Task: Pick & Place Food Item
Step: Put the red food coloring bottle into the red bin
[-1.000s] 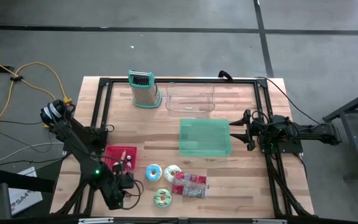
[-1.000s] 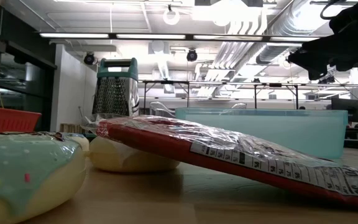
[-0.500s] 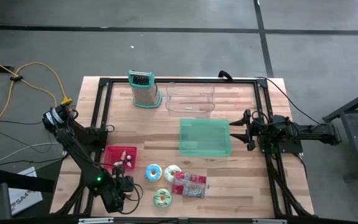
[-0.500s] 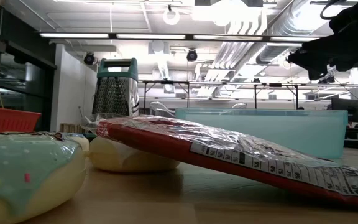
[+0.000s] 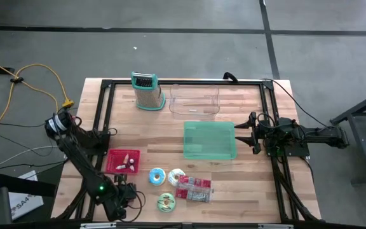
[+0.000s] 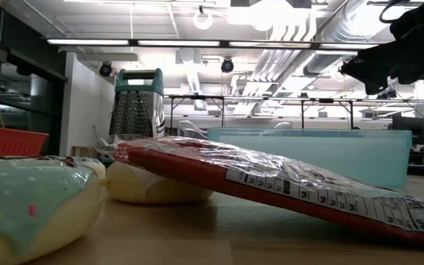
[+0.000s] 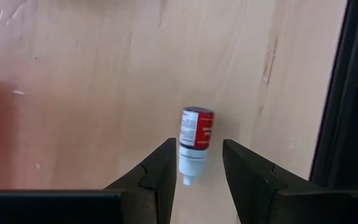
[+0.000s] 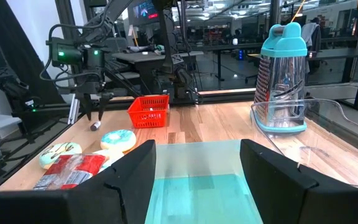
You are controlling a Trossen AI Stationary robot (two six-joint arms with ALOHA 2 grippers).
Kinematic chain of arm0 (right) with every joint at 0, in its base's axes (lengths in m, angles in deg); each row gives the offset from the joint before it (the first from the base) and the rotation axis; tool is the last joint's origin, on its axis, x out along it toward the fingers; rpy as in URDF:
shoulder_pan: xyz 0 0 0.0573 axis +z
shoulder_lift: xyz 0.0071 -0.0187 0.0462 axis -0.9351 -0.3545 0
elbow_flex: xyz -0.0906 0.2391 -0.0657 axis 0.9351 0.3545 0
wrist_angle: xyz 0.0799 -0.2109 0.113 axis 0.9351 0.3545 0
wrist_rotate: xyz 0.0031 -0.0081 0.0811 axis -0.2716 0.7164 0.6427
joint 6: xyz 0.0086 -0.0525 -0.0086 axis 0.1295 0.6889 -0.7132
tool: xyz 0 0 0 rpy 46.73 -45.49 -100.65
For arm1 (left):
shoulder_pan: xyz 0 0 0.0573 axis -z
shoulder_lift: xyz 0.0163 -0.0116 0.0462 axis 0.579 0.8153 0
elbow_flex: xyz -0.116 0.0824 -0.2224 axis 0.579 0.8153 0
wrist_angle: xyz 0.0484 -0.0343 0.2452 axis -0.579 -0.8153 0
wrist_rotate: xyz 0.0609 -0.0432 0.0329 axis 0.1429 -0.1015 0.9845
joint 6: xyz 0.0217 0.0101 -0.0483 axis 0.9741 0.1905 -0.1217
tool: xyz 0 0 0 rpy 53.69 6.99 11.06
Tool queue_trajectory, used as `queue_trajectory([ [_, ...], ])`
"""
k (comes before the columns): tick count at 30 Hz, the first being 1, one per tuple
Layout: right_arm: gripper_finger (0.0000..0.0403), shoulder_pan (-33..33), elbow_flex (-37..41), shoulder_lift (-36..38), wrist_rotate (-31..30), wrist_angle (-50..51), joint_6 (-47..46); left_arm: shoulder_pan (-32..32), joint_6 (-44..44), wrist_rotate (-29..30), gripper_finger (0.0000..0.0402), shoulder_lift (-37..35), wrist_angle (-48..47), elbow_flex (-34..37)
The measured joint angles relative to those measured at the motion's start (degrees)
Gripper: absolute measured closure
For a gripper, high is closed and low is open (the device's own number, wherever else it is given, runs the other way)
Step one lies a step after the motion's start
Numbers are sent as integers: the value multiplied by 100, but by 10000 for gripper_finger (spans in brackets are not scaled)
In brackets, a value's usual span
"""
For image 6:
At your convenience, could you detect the red plastic-wrapped package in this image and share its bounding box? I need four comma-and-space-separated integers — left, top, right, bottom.
96, 134, 424, 251

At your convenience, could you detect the wooden slatted crate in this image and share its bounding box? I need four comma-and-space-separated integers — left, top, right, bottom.
70, 146, 99, 159

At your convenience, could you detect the silver ceiling air duct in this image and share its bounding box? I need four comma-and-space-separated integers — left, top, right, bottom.
303, 0, 393, 77

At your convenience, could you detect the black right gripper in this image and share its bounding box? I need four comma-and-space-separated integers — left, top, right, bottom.
339, 35, 424, 96

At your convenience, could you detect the clear plastic bin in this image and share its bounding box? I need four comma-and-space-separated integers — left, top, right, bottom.
176, 119, 294, 140

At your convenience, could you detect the red perforated plastic basket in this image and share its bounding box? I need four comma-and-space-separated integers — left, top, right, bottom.
0, 124, 50, 158

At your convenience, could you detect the teal-handled metal box grater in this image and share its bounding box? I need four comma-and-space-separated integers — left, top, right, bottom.
108, 68, 166, 139

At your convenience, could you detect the white-frosted toy donut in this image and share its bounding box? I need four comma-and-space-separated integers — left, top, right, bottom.
105, 160, 213, 205

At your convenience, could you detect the black computer monitor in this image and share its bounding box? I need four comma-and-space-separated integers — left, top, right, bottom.
392, 115, 424, 146

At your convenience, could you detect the green-frosted toy donut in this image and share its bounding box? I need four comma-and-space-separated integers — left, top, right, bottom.
0, 155, 106, 265

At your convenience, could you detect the black-legged folding table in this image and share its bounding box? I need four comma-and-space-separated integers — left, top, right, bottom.
270, 97, 356, 130
167, 94, 226, 136

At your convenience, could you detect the black ceiling spotlight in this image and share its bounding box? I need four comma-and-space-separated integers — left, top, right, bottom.
220, 57, 235, 74
99, 61, 114, 78

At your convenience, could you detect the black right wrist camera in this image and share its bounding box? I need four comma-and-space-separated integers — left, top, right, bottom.
390, 1, 424, 41

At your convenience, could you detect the teal translucent plastic bin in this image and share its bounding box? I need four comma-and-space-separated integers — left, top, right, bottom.
207, 127, 414, 188

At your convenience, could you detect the long ceiling light strip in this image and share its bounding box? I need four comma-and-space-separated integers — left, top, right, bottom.
229, 40, 311, 49
319, 43, 378, 50
46, 38, 130, 46
137, 39, 221, 47

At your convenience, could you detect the white ceiling ring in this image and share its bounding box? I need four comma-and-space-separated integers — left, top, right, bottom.
192, 9, 214, 31

